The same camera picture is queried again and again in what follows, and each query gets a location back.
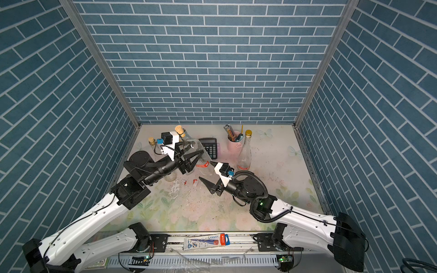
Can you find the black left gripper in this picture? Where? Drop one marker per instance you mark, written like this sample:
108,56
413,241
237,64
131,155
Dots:
181,161

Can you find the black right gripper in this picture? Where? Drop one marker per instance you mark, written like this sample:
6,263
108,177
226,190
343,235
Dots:
215,189

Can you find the corked glass bottle red label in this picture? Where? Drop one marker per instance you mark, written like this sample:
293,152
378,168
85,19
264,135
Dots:
203,164

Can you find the clear glass bottle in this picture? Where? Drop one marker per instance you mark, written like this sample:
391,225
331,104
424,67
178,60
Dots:
158,156

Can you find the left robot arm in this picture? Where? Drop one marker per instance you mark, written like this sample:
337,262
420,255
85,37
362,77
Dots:
68,250

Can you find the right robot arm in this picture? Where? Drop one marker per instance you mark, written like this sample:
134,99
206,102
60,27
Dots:
339,236

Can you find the tall gold-capped glass bottle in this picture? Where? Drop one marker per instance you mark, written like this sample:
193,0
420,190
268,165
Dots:
245,156

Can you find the black desk calculator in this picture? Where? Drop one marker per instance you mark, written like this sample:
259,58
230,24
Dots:
211,147

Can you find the pink metal pen bucket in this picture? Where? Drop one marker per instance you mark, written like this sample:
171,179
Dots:
235,147

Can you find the pens in bucket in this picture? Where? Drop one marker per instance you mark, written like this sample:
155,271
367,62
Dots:
233,135

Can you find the coloured highlighter pack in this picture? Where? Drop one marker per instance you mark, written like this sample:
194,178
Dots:
101,264

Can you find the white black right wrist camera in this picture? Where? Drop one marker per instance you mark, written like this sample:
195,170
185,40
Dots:
225,172

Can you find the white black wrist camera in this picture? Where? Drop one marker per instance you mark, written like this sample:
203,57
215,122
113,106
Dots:
225,172
167,142

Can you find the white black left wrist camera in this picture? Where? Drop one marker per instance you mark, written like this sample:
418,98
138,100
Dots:
167,142

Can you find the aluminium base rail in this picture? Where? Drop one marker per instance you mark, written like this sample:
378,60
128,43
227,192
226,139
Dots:
193,253

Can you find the aluminium corner post left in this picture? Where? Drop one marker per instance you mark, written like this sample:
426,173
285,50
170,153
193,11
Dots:
79,24

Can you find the aluminium corner post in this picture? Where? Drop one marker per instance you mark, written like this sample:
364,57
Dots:
335,40
79,24

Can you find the aluminium corner post right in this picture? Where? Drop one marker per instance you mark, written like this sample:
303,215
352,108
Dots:
335,40

